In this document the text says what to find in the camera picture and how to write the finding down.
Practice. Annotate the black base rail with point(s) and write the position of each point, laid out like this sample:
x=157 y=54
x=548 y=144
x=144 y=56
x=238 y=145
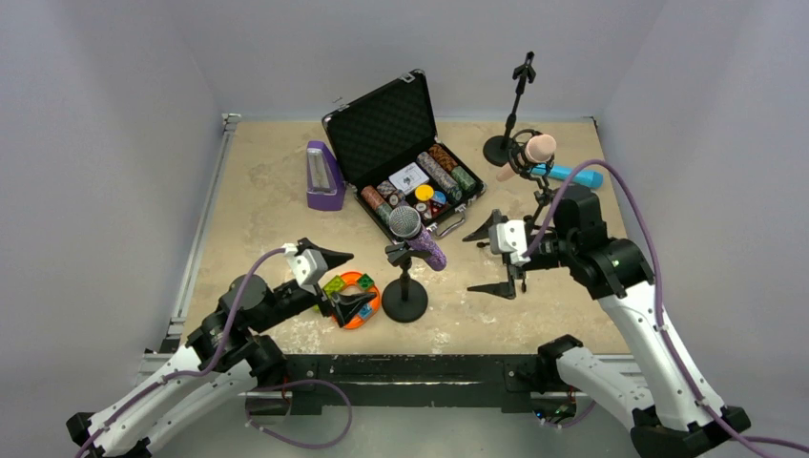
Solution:
x=510 y=383

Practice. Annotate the blue square brick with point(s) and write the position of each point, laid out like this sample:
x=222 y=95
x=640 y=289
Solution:
x=365 y=312

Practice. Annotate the green square brick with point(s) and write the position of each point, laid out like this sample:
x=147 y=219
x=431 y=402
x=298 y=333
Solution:
x=365 y=282

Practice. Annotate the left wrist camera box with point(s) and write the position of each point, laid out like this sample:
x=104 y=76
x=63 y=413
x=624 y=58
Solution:
x=308 y=265

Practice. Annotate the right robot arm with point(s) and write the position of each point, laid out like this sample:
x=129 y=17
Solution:
x=675 y=413

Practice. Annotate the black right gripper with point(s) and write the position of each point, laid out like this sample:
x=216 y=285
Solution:
x=538 y=260

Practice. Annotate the yellow dealer button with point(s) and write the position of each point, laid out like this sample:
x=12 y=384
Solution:
x=424 y=192

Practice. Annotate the orange curved toy track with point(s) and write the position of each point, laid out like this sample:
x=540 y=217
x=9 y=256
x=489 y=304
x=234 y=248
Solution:
x=351 y=279

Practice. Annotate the black poker chip case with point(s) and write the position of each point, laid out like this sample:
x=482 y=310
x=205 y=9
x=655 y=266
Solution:
x=380 y=133

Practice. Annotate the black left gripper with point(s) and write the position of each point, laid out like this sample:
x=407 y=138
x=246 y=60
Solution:
x=322 y=290

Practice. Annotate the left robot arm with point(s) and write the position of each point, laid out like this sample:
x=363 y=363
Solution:
x=229 y=353

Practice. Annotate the purple glitter microphone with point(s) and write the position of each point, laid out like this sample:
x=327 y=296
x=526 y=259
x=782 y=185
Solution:
x=405 y=223

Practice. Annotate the lime green long brick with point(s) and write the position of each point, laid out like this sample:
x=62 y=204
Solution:
x=333 y=286

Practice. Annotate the white playing card box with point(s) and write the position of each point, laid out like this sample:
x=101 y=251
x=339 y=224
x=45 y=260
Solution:
x=409 y=178

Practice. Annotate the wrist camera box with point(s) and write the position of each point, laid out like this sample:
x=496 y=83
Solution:
x=509 y=238
x=308 y=265

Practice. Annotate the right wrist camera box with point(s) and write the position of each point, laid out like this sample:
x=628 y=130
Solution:
x=509 y=238

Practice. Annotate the black tripod shock-mount stand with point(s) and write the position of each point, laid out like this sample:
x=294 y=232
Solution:
x=542 y=196

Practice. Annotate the beige pink microphone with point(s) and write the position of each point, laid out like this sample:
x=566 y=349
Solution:
x=539 y=149

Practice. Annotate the purple metronome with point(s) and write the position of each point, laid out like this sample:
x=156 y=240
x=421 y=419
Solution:
x=325 y=185

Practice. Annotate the black round-base stand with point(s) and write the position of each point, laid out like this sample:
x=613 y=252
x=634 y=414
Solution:
x=404 y=300
x=496 y=148

